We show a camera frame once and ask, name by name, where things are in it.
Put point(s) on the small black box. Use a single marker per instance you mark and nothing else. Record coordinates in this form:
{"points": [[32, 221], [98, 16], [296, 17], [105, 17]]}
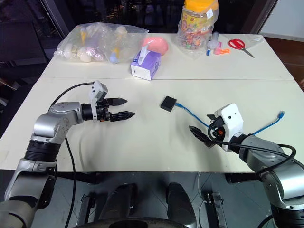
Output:
{"points": [[168, 103]]}

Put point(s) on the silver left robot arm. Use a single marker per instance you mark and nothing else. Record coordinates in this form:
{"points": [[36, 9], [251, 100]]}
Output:
{"points": [[50, 123]]}

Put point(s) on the dark rounded shape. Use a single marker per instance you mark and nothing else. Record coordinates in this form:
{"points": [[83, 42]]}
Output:
{"points": [[121, 202], [180, 204]]}

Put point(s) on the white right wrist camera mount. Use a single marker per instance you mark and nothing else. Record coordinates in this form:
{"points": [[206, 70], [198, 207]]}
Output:
{"points": [[231, 118]]}

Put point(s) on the clear bag of toys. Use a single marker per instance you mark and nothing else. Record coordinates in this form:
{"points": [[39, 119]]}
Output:
{"points": [[99, 42]]}

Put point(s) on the clear flat plastic bag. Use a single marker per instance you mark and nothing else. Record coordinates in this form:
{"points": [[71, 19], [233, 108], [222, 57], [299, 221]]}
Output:
{"points": [[254, 39]]}

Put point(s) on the blue-capped marker pen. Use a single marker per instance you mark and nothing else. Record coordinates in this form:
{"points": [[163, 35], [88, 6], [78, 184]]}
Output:
{"points": [[208, 48]]}

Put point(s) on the orange plastic rings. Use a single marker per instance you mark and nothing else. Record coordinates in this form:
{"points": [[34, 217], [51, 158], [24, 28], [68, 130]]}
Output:
{"points": [[225, 51]]}

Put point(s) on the pink soft round toy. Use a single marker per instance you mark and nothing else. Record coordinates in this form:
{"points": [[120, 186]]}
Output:
{"points": [[158, 45]]}

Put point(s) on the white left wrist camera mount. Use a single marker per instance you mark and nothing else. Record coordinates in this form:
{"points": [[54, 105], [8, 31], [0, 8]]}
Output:
{"points": [[96, 93]]}

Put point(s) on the pink small plastic piece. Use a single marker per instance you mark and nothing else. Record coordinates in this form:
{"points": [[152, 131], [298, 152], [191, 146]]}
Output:
{"points": [[217, 50]]}

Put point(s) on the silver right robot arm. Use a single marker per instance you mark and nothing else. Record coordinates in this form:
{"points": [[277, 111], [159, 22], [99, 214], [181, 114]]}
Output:
{"points": [[270, 161]]}

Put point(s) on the black floor stand bar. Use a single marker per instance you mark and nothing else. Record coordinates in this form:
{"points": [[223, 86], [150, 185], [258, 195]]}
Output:
{"points": [[216, 207], [86, 209]]}

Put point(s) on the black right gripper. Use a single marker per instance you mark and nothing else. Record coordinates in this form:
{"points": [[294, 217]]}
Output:
{"points": [[218, 133]]}

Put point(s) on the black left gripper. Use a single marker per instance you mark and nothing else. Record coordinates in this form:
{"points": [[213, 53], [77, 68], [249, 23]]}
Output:
{"points": [[103, 111]]}

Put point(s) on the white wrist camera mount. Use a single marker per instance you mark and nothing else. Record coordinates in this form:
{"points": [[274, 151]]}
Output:
{"points": [[96, 93], [231, 118]]}

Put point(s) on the purple white tissue box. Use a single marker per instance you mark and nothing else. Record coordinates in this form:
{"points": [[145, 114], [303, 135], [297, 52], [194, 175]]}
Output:
{"points": [[147, 66]]}

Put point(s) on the yellow-lidded candy jar in bag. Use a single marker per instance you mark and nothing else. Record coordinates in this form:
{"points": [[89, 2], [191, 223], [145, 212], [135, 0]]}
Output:
{"points": [[198, 26]]}

